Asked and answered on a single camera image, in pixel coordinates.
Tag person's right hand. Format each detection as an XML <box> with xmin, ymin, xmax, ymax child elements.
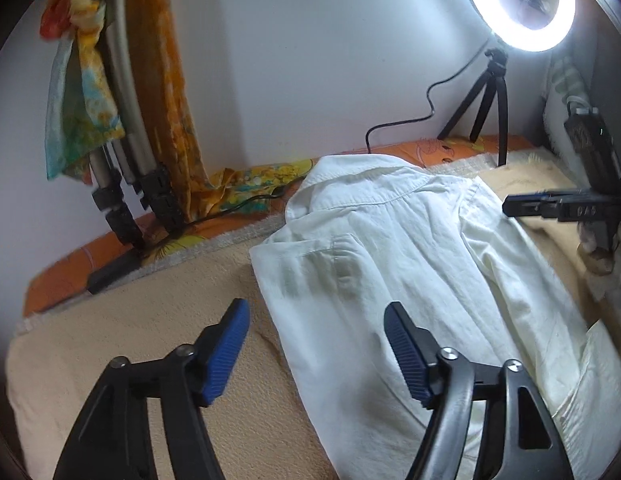
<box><xmin>575</xmin><ymin>220</ymin><xmax>621</xmax><ymax>277</ymax></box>

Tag beige blanket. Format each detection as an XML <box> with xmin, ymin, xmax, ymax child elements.
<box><xmin>5</xmin><ymin>157</ymin><xmax>611</xmax><ymax>480</ymax></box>

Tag green striped pillow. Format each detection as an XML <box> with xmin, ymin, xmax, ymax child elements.
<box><xmin>543</xmin><ymin>55</ymin><xmax>599</xmax><ymax>161</ymax></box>

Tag orange patterned curtain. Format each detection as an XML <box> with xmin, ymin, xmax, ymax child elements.
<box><xmin>125</xmin><ymin>0</ymin><xmax>241</xmax><ymax>216</ymax></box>

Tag orange floral bedsheet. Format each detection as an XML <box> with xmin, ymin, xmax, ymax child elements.
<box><xmin>23</xmin><ymin>134</ymin><xmax>534</xmax><ymax>318</ymax></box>

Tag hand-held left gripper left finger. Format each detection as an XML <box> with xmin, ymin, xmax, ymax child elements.
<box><xmin>53</xmin><ymin>298</ymin><xmax>251</xmax><ymax>480</ymax></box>

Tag black mini tripod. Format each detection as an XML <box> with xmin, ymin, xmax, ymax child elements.
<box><xmin>437</xmin><ymin>47</ymin><xmax>509</xmax><ymax>168</ymax></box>

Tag thin black cable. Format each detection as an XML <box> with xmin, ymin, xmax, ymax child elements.
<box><xmin>140</xmin><ymin>185</ymin><xmax>286</xmax><ymax>251</ymax></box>

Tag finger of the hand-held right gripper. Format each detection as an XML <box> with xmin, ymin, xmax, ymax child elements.
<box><xmin>503</xmin><ymin>187</ymin><xmax>581</xmax><ymax>221</ymax></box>

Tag ring light cable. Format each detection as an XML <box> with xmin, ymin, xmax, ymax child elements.
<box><xmin>365</xmin><ymin>42</ymin><xmax>496</xmax><ymax>153</ymax></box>

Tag white shirt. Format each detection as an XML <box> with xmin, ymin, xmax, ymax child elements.
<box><xmin>249</xmin><ymin>154</ymin><xmax>621</xmax><ymax>480</ymax></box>

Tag grey stand poles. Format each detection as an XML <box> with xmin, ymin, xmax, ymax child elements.
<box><xmin>88</xmin><ymin>0</ymin><xmax>186</xmax><ymax>251</ymax></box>

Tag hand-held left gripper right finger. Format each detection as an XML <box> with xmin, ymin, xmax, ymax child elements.
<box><xmin>383</xmin><ymin>301</ymin><xmax>574</xmax><ymax>480</ymax></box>

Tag colourful floral cloth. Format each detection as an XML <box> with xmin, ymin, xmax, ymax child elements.
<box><xmin>39</xmin><ymin>0</ymin><xmax>126</xmax><ymax>181</ymax></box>

